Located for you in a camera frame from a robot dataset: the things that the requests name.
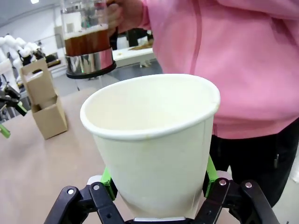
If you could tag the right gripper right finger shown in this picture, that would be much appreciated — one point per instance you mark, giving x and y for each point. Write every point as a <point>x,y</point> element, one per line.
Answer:
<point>224,200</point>

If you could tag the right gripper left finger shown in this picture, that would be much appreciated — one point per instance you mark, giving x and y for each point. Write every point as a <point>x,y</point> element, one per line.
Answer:
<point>102,205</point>

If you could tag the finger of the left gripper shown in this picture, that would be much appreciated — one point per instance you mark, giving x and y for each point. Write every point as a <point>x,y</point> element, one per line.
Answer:
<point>22,109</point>
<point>5,131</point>

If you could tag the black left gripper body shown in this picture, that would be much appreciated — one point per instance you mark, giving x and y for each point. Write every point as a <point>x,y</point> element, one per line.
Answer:
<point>8,96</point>

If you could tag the white paper cup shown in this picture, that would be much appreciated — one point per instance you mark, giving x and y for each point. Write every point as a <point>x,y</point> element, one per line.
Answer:
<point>151,151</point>

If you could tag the glass french press pitcher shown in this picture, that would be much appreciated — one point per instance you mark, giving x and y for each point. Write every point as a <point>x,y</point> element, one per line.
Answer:
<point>86,42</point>

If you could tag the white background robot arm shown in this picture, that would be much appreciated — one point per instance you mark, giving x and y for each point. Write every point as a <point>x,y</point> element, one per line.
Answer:
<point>32,50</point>
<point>11,44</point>

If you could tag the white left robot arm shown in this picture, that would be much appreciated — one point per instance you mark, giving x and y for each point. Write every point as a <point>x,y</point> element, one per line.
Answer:
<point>5,70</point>

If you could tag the brown cardboard cup carrier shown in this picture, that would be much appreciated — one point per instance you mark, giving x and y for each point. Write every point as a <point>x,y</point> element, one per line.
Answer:
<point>49,121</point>

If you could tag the person's right hand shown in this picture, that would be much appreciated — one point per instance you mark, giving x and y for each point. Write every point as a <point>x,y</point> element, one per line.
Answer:
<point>126,16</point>

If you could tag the black trousers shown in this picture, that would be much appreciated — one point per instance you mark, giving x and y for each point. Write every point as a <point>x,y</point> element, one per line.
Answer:
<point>252,163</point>

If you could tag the white background table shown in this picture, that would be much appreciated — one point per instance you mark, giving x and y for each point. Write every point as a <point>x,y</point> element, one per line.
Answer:
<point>133,56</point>

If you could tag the pink hoodie torso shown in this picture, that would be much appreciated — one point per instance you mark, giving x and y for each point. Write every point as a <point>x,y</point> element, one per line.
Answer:
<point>233,70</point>

